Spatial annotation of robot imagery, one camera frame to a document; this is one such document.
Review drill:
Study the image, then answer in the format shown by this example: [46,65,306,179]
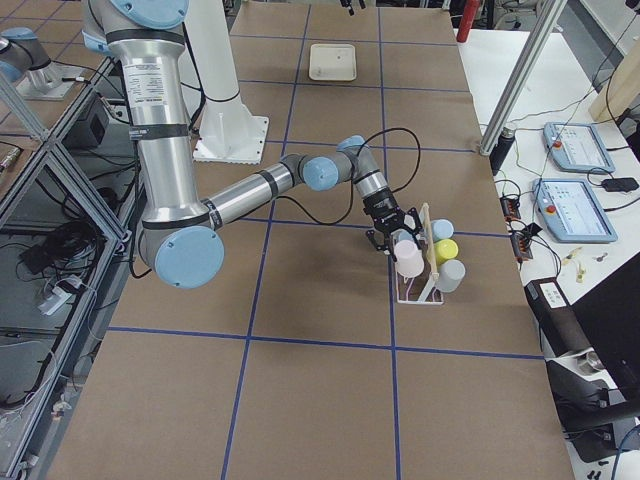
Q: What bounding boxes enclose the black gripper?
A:
[363,191,424,262]

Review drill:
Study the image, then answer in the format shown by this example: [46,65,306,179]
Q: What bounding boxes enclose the pink plastic cup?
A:
[394,240,424,278]

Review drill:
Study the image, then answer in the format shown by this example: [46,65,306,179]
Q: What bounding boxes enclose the light blue cup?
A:
[431,219,455,242]

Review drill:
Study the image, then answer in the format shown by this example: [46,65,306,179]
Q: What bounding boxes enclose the yellow plastic cup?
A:
[434,238,459,265]

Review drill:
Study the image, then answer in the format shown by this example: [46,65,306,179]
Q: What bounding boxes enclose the grey plastic cup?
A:
[436,259,466,293]

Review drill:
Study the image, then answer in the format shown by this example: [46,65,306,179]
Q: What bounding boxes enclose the cream plastic tray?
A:
[308,43,357,82]

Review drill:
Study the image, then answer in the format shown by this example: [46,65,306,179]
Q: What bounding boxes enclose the red bottle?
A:
[456,0,481,43]

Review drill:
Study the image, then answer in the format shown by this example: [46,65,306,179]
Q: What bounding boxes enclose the black thermos bottle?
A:
[489,122,516,176]

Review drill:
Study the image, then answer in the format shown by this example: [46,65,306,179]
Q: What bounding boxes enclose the near teach pendant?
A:
[532,178,618,244]

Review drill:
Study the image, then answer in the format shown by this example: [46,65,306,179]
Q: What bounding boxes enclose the teach pendant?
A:
[532,178,618,244]
[543,122,615,174]

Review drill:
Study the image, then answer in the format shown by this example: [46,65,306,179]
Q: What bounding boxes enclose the black box with label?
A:
[524,277,590,356]

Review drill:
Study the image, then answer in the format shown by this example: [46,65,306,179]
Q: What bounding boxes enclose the far teach pendant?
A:
[543,122,615,174]

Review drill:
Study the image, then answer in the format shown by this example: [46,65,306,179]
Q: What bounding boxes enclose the black monitor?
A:
[572,256,640,399]

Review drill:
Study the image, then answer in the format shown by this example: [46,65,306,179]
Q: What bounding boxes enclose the black power adapter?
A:
[601,177,639,193]

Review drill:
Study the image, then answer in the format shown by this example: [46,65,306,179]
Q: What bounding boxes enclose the white wire cup rack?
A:
[392,203,444,306]

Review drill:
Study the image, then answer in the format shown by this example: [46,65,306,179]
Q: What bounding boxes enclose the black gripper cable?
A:
[127,127,421,279]

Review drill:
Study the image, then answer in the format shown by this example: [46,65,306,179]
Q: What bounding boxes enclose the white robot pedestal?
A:
[179,1,269,164]

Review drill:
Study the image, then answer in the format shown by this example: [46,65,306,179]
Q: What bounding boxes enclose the aluminium frame post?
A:
[479,0,567,156]

